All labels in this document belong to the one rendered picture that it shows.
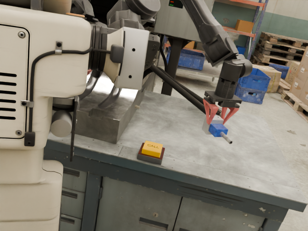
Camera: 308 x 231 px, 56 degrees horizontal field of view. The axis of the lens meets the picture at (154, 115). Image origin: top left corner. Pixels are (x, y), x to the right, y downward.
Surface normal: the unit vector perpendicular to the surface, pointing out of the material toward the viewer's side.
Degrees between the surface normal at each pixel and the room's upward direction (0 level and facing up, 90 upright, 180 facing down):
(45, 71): 82
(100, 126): 90
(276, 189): 0
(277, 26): 90
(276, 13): 90
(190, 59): 93
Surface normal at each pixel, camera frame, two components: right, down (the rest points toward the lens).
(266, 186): 0.19, -0.90
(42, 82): 0.25, 0.29
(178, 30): -0.15, 0.37
